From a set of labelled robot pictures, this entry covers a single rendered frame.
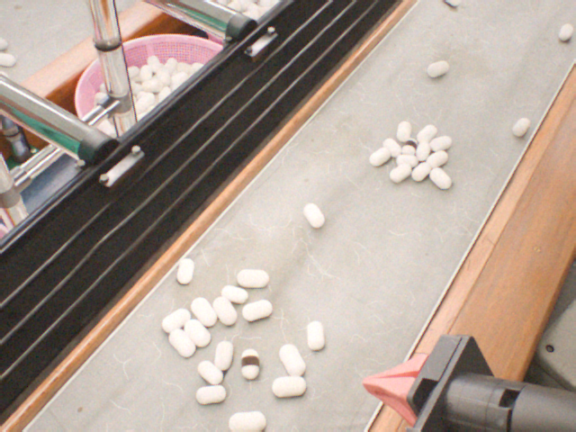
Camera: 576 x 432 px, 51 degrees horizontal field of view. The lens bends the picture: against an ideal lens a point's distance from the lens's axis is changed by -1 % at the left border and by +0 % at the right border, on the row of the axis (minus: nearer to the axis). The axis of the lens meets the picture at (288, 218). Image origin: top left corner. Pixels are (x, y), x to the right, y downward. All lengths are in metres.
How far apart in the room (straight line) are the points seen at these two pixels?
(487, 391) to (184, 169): 0.28
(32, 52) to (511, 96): 0.78
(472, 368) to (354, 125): 0.50
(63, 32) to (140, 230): 0.76
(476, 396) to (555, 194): 0.47
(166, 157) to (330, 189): 0.47
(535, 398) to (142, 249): 0.29
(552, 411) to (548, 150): 0.56
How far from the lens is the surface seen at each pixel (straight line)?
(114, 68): 0.61
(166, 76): 1.00
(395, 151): 0.89
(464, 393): 0.50
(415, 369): 0.52
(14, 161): 0.96
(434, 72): 1.04
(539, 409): 0.47
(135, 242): 0.39
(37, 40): 1.12
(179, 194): 0.41
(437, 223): 0.84
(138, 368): 0.71
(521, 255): 0.82
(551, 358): 1.12
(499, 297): 0.78
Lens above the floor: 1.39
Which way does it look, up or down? 54 degrees down
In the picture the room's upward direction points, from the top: 6 degrees clockwise
